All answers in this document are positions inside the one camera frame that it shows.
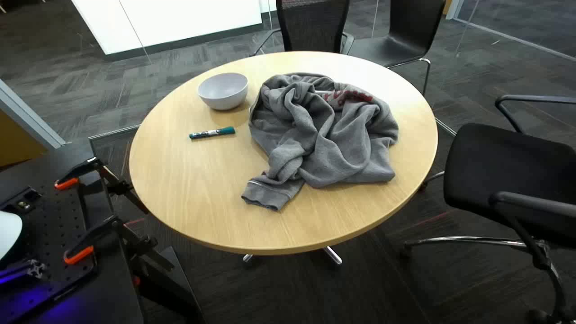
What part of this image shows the teal marker pen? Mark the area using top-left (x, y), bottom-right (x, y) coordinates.
top-left (188, 123), bottom-right (238, 141)

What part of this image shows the black clamp with orange handle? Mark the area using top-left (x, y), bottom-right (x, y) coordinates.
top-left (53, 154), bottom-right (150, 215)
top-left (62, 213), bottom-right (177, 273)

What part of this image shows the chrome table base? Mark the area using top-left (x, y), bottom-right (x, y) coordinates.
top-left (242, 242), bottom-right (346, 267)

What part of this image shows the crumpled grey hoodie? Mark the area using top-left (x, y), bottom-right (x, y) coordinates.
top-left (242, 71), bottom-right (402, 212)

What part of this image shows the wooden door with grey frame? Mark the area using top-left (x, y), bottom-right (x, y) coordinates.
top-left (0, 78), bottom-right (67, 170)

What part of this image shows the grey white ceramic bowl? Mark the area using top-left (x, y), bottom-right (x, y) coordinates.
top-left (197, 71), bottom-right (251, 113)

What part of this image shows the black office chair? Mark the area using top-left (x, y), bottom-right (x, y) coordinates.
top-left (400, 122), bottom-right (576, 324)
top-left (348, 0), bottom-right (449, 96)
top-left (494, 91), bottom-right (576, 134)
top-left (254, 0), bottom-right (357, 55)

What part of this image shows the black base mounting bracket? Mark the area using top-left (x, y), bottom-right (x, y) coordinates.
top-left (0, 257), bottom-right (51, 287)
top-left (0, 185), bottom-right (44, 215)

